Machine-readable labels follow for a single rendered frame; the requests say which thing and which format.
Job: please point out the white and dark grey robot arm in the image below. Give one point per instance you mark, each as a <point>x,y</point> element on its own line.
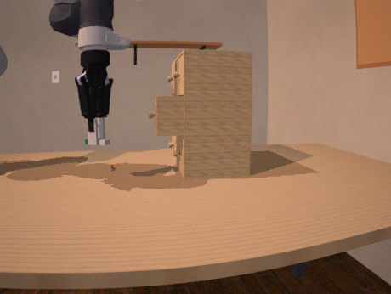
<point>92,19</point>

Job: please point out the small wooden chest of drawers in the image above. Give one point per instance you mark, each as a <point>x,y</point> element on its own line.
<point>217,113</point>

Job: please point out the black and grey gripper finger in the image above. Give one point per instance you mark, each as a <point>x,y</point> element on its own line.
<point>103,103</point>
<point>87,103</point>

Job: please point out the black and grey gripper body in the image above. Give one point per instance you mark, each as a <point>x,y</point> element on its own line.
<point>94,61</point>

